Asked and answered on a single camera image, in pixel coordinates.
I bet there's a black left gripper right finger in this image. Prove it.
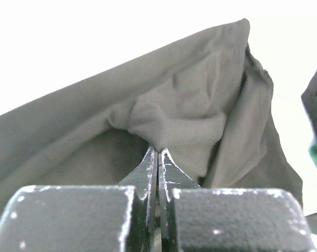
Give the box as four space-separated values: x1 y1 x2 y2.
158 149 316 251

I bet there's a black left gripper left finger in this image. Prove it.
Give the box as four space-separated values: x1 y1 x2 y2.
0 148 157 252

